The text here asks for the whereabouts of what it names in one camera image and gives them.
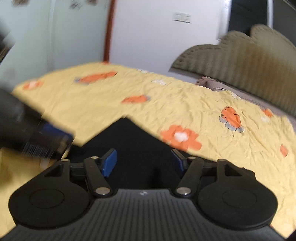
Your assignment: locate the white window frame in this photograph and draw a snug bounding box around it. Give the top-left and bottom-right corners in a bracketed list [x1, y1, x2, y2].
[217, 0, 232, 40]

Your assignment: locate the white wall switch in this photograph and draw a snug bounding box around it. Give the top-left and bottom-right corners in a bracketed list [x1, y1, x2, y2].
[173, 13, 192, 24]

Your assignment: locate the olive upholstered headboard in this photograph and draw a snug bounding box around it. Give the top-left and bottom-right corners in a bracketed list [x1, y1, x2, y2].
[171, 25, 295, 115]

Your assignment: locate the red-brown door frame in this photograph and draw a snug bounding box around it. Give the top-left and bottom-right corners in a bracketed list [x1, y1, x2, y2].
[103, 0, 116, 62]

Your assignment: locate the black cloth garment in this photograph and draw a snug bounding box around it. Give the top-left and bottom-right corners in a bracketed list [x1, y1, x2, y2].
[62, 117, 255, 193]

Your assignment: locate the grey brown pillow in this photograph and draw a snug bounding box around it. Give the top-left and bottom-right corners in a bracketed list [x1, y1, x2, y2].
[196, 76, 287, 115]

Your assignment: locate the yellow carrot print bedspread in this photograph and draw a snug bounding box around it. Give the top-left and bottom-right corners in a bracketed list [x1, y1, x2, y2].
[13, 62, 295, 237]

